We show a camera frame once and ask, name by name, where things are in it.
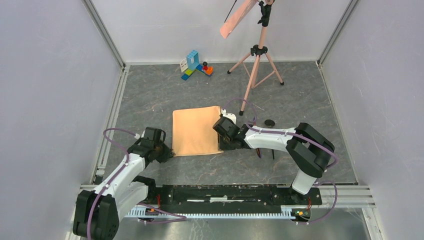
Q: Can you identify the peach cloth napkin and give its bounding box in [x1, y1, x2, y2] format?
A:
[171, 106, 223, 157]

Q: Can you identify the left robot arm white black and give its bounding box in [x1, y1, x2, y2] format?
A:
[72, 127, 174, 240]

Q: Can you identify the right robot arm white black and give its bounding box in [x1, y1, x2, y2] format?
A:
[213, 116, 338, 204]

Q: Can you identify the iridescent rainbow knife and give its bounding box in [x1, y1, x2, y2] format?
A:
[256, 148, 262, 158]

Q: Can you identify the pink tripod stand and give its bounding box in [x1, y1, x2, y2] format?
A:
[224, 0, 285, 116]

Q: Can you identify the colourful toy brick structure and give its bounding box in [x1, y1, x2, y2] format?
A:
[179, 50, 214, 81]

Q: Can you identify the pink panel on tripod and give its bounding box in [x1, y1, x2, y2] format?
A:
[219, 0, 258, 39]

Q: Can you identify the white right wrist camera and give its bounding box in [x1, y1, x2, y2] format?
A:
[220, 108, 237, 124]

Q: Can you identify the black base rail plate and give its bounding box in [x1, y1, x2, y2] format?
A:
[143, 184, 323, 214]

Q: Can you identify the aluminium frame rail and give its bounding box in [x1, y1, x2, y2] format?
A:
[72, 182, 383, 240]

